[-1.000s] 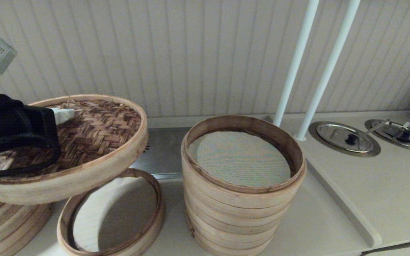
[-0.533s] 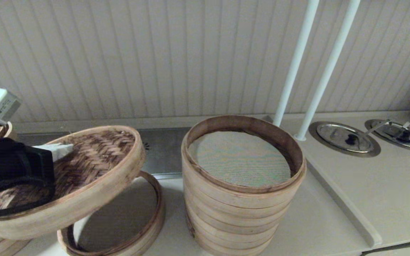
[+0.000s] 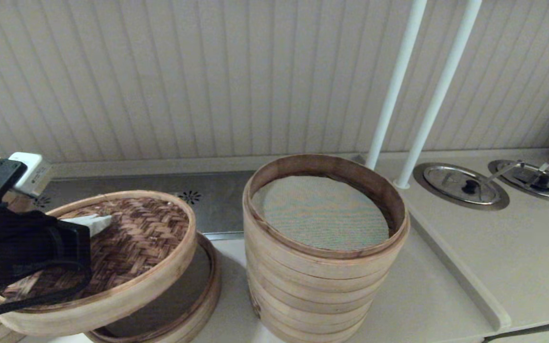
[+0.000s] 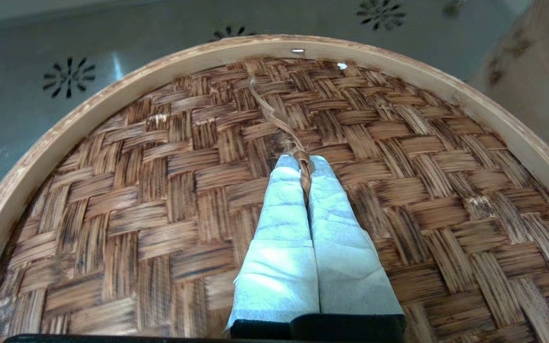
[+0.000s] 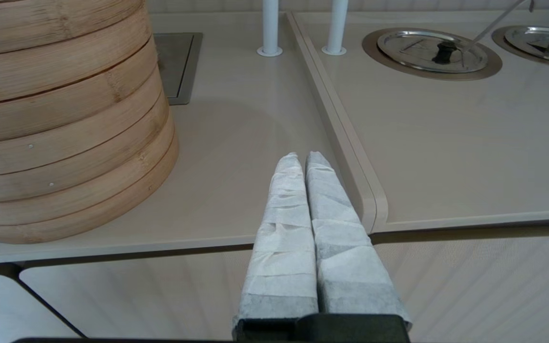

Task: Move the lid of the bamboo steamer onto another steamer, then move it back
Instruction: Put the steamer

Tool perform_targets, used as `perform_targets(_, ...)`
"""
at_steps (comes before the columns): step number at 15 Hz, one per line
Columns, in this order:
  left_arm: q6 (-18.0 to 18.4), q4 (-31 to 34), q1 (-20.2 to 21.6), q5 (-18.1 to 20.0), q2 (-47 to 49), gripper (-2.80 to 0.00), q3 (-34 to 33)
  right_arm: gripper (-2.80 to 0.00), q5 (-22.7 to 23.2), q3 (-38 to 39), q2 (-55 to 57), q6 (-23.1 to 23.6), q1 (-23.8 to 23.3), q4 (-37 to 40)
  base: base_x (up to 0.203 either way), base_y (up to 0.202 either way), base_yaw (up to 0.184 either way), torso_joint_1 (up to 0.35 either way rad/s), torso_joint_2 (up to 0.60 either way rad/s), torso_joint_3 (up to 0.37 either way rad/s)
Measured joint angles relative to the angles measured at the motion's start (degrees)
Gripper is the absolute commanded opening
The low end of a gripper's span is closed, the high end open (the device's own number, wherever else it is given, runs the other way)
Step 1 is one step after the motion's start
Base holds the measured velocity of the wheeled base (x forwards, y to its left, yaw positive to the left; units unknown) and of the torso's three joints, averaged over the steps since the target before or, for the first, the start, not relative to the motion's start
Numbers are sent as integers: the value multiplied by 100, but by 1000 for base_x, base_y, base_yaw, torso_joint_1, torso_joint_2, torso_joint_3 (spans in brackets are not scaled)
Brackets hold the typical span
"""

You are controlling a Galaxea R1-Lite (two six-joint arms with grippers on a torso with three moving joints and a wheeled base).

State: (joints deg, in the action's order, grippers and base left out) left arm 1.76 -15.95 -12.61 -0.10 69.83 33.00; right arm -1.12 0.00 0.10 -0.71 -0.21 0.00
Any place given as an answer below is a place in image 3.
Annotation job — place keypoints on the grey-green mesh steamer liner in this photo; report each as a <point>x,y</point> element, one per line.
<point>322,214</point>

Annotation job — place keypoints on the white metal pole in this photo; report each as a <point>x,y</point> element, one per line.
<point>393,81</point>
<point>439,85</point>

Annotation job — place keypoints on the woven bamboo steamer lid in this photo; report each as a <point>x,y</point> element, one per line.
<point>141,247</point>

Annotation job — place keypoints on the single bamboo steamer tray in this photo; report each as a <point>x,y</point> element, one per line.
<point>203,295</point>

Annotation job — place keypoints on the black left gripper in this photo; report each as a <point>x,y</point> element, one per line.
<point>31,247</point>

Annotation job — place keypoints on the stainless steel perforated steam plate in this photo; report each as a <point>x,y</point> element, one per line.
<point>227,200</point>

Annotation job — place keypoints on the tall bamboo steamer stack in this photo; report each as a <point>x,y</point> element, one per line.
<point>312,295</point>

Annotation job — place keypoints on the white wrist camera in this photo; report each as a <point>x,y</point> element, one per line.
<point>31,174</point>

